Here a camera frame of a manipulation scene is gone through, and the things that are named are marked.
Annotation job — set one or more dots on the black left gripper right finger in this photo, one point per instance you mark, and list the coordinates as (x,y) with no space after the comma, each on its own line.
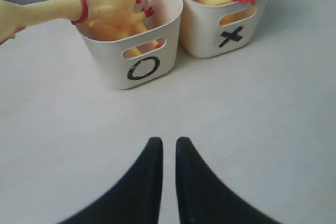
(202,197)

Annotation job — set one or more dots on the rubber chicken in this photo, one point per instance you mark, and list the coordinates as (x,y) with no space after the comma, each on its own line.
(92,13)
(136,32)

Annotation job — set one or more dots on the rubber chicken front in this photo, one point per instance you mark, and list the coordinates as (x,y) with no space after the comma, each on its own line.
(136,32)

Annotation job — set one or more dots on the cream bin marked O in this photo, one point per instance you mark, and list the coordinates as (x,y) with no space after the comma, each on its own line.
(140,58)

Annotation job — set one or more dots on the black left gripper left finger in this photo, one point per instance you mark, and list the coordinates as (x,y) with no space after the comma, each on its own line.
(136,197)

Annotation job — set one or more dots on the cream bin marked X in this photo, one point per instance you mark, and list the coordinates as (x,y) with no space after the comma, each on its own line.
(203,37)

